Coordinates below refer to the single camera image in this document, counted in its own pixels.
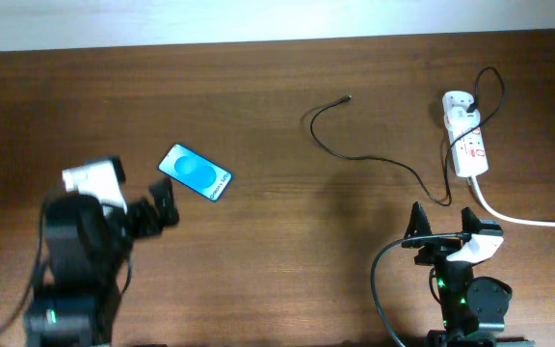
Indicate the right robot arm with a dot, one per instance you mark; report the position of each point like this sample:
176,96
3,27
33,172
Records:
472,309

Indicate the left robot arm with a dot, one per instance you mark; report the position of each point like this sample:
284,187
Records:
76,293

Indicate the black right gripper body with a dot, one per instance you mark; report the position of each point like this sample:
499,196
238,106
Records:
438,251

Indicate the blue Samsung Galaxy smartphone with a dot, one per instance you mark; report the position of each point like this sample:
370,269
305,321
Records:
195,172

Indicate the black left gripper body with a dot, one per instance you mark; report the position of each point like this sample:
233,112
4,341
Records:
140,224

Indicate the white USB charger plug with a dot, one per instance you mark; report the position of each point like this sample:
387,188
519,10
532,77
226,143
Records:
457,118

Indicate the white power strip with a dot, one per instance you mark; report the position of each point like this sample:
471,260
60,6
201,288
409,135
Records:
468,151

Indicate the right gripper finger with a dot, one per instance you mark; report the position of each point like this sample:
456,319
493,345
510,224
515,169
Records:
418,224
470,223

